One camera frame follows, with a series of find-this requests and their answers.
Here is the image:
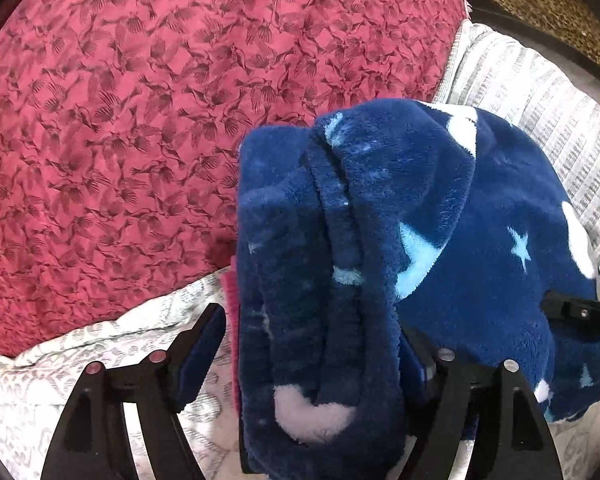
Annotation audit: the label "red patterned blanket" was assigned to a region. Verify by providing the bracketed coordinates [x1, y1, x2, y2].
[0, 0, 470, 362]

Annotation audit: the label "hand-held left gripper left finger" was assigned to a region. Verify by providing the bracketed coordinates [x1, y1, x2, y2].
[40, 302, 227, 480]

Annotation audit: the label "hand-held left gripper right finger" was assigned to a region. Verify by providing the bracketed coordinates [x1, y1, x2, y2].
[404, 329, 565, 480]

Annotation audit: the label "blue star print fleece pants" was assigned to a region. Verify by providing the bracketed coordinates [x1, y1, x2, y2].
[235, 97, 600, 477]

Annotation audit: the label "white ribbed pillow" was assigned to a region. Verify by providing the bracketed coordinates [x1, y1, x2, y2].
[432, 20, 600, 293]

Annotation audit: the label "white grey patterned quilt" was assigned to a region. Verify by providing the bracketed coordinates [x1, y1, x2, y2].
[0, 265, 600, 480]

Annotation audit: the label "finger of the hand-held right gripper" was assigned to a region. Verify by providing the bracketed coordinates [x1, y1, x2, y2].
[541, 292, 600, 343]

